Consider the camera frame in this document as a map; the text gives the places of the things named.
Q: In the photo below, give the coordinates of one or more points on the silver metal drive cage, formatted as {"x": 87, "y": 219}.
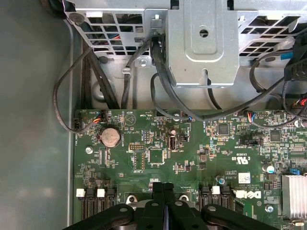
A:
{"x": 211, "y": 52}

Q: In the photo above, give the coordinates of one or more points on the silver coin battery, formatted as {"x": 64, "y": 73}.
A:
{"x": 109, "y": 137}

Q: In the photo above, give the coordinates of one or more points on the black power connector bundle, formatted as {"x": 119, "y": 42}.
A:
{"x": 297, "y": 69}

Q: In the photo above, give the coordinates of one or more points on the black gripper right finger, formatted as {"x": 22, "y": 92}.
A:
{"x": 182, "y": 215}

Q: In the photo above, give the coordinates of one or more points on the RAM slot with black clips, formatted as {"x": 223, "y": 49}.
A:
{"x": 110, "y": 196}
{"x": 90, "y": 196}
{"x": 205, "y": 195}
{"x": 226, "y": 195}

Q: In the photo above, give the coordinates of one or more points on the green motherboard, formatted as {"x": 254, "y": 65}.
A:
{"x": 192, "y": 163}

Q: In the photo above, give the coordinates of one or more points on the silver finned heatsink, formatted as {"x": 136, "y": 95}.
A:
{"x": 295, "y": 196}

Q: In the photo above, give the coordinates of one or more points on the internal USB port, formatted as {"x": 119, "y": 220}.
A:
{"x": 172, "y": 143}

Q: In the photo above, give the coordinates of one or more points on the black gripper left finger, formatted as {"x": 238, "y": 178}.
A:
{"x": 148, "y": 215}

